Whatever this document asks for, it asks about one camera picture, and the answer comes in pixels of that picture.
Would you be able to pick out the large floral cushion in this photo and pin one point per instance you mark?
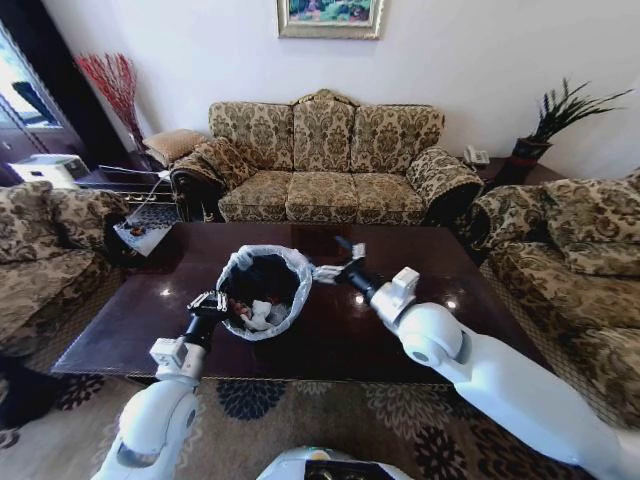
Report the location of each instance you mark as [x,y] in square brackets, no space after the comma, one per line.
[595,225]

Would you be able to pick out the white robot front shell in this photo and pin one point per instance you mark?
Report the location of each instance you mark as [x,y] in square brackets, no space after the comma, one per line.
[295,465]

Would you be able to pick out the white crumpled paper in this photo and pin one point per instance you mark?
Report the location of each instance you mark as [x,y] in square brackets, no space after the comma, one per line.
[260,314]

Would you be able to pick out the gold plain cushion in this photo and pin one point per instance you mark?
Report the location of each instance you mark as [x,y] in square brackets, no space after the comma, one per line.
[172,143]

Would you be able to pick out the dark wooden side table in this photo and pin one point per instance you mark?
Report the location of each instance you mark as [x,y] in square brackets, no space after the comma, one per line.
[547,175]

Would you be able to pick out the floral sofa with cushion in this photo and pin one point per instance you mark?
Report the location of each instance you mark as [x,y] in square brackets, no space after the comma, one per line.
[565,320]

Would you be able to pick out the red snack wrapper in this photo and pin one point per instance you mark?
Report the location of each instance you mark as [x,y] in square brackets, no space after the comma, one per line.
[241,309]

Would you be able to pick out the bright window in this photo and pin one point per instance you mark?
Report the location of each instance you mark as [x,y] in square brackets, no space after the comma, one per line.
[20,85]

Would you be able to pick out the dark plant pot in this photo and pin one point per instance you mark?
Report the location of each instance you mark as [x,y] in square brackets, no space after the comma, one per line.
[525,160]

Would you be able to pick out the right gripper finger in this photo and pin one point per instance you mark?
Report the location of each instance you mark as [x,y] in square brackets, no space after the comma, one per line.
[358,251]
[330,274]

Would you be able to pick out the trash bin with white bag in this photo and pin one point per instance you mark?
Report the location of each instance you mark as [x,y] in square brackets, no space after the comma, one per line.
[302,287]

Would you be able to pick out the dark curtain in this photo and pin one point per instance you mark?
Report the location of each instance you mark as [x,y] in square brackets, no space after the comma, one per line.
[65,75]

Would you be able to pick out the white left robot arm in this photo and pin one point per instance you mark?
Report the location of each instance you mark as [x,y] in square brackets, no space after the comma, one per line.
[160,420]

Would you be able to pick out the red branch decoration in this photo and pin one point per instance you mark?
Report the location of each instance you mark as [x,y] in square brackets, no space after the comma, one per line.
[117,90]

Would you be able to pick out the floral three-seat sofa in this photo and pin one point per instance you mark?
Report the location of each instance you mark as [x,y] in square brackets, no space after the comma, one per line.
[325,185]

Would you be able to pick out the white desk telephone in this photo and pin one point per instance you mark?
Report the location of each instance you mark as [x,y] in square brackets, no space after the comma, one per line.
[476,155]

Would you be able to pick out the framed landscape painting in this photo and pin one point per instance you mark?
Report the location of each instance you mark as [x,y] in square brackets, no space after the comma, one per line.
[330,15]

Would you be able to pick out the white box appliance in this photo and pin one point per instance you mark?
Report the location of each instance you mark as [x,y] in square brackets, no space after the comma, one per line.
[47,169]

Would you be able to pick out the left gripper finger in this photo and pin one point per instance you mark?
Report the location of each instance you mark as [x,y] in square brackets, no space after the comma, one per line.
[202,301]
[224,303]

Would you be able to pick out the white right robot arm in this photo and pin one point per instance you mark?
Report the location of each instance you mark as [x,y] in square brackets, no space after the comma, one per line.
[475,370]

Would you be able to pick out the green spiky plant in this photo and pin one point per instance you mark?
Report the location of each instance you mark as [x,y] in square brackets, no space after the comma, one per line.
[560,112]

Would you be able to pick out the patterned floral rug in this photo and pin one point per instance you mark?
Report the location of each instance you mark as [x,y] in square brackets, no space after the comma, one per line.
[310,415]

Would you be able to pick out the floral sofa with dark base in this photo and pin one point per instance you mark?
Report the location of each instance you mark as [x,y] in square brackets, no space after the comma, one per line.
[45,260]

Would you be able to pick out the small floral cushion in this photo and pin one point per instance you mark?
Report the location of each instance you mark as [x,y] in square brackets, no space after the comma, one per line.
[227,162]

